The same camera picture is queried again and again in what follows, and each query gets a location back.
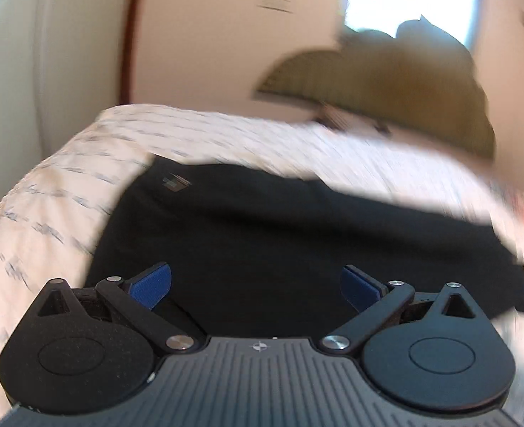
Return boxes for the black pants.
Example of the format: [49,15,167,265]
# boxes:
[86,157,524,338]

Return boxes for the white bedsheet with script text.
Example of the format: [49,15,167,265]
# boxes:
[0,104,524,419]

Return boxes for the olive striped upholstered headboard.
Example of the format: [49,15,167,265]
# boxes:
[255,19,496,159]

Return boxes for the white wardrobe door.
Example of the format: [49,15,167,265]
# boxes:
[0,0,130,199]

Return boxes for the white wall socket plate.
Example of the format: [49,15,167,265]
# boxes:
[257,0,293,14]

